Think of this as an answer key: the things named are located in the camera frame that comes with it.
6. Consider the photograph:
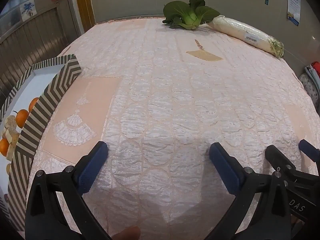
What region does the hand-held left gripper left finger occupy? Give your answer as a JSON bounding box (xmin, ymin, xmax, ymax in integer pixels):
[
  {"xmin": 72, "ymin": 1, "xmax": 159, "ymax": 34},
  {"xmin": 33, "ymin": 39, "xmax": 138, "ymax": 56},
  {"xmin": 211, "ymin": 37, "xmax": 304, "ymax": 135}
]
[{"xmin": 25, "ymin": 141, "xmax": 113, "ymax": 240}]

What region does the grey white folded cloth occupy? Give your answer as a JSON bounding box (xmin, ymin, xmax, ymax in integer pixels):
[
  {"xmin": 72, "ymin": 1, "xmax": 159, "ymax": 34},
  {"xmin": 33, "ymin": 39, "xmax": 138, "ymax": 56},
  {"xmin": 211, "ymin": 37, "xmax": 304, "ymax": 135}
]
[{"xmin": 305, "ymin": 65, "xmax": 320, "ymax": 85}]

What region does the wall calendar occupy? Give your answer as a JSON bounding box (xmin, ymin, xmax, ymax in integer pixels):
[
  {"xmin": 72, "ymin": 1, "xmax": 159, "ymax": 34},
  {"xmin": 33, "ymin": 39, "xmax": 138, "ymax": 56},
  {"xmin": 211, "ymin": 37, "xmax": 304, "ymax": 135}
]
[{"xmin": 286, "ymin": 0, "xmax": 302, "ymax": 26}]

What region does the orange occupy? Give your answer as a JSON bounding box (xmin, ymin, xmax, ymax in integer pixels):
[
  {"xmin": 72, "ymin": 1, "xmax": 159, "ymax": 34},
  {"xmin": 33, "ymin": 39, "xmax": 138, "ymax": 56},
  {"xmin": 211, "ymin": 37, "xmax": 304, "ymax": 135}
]
[
  {"xmin": 0, "ymin": 138, "xmax": 10, "ymax": 157},
  {"xmin": 15, "ymin": 109, "xmax": 30, "ymax": 128},
  {"xmin": 28, "ymin": 97, "xmax": 40, "ymax": 113}
]

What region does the ribbed panel door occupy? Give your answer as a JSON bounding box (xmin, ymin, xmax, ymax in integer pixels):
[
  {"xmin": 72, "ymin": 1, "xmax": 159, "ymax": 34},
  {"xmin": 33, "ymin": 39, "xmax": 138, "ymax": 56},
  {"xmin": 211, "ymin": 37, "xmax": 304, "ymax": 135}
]
[{"xmin": 0, "ymin": 7, "xmax": 83, "ymax": 103}]

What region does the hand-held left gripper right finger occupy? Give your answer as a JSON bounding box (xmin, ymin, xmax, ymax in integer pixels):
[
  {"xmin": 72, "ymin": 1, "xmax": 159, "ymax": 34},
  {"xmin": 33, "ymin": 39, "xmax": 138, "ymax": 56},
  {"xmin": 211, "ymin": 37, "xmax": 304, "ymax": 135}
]
[{"xmin": 209, "ymin": 142, "xmax": 292, "ymax": 240}]

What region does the yellow wooden door frame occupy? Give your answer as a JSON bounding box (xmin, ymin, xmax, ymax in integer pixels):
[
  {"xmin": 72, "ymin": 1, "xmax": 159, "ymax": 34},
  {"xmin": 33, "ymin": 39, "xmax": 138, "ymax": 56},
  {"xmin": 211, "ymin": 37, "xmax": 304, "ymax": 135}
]
[{"xmin": 74, "ymin": 0, "xmax": 95, "ymax": 34}]

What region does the floral fabric bag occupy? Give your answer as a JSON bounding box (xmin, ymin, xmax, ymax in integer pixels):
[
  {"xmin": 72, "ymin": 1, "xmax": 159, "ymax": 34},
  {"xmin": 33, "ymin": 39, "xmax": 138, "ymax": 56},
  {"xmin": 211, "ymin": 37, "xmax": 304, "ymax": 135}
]
[{"xmin": 299, "ymin": 74, "xmax": 320, "ymax": 105}]

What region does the green bok choy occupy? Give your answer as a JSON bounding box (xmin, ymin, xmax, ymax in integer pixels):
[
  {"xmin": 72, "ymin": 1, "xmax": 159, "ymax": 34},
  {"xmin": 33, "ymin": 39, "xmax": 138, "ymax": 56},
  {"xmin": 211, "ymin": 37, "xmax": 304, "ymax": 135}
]
[{"xmin": 162, "ymin": 0, "xmax": 221, "ymax": 30}]

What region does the blue floral tile picture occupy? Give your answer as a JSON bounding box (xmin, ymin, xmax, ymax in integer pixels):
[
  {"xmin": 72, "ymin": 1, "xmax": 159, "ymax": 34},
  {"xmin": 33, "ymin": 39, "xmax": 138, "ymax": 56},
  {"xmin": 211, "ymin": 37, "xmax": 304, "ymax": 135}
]
[{"xmin": 19, "ymin": 0, "xmax": 37, "ymax": 22}]

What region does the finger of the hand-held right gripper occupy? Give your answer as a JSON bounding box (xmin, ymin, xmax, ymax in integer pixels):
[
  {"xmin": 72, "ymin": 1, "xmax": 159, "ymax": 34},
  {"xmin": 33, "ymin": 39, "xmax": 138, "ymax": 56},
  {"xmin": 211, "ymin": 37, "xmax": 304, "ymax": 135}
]
[
  {"xmin": 265, "ymin": 145, "xmax": 320, "ymax": 182},
  {"xmin": 299, "ymin": 139, "xmax": 320, "ymax": 163}
]

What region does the pink quilted blanket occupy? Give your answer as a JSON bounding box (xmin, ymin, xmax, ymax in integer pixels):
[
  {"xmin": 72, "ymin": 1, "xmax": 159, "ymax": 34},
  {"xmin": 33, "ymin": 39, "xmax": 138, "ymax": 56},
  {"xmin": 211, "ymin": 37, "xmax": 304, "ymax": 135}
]
[{"xmin": 24, "ymin": 17, "xmax": 320, "ymax": 240}]

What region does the striped cardboard box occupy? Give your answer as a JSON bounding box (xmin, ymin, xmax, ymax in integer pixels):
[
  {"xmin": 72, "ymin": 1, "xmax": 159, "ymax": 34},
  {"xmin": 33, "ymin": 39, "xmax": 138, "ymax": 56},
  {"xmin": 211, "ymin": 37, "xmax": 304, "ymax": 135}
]
[{"xmin": 0, "ymin": 54, "xmax": 82, "ymax": 220}]

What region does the wrapped white daikon radish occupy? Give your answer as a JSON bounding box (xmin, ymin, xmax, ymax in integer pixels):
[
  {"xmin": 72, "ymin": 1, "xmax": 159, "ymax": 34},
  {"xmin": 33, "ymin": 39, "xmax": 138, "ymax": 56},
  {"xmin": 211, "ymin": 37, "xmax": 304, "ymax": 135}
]
[{"xmin": 207, "ymin": 15, "xmax": 285, "ymax": 58}]

